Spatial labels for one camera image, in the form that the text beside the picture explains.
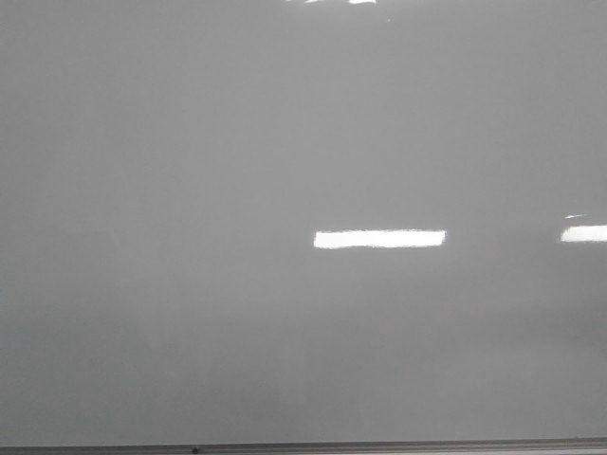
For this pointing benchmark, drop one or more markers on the white whiteboard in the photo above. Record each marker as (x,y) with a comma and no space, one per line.
(233,222)

